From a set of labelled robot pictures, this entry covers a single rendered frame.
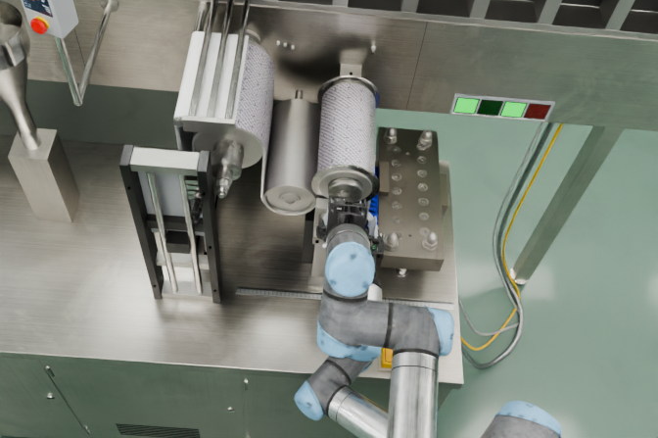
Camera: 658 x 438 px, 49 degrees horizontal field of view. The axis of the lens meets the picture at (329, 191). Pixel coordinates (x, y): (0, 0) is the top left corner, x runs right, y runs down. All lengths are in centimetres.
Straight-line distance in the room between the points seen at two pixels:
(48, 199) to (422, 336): 107
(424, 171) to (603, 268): 144
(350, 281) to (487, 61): 80
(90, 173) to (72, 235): 20
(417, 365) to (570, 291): 195
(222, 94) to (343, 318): 54
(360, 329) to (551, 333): 184
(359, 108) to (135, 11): 55
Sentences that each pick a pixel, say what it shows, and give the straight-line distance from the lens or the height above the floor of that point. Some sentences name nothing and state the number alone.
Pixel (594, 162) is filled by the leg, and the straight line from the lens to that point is 240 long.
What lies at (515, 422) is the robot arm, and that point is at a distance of 147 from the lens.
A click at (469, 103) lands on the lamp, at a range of 186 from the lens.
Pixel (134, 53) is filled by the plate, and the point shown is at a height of 126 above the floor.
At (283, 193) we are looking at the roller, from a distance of 162.
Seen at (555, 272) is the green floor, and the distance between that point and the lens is 310.
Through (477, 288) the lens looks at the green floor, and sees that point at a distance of 296.
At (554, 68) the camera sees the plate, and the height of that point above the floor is 133.
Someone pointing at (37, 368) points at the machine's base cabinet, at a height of 73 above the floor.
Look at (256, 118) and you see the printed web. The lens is 150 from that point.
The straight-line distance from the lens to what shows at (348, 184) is 154.
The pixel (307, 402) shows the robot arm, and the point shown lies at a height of 105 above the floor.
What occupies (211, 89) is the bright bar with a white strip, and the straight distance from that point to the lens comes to 146.
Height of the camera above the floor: 253
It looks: 55 degrees down
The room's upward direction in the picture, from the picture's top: 7 degrees clockwise
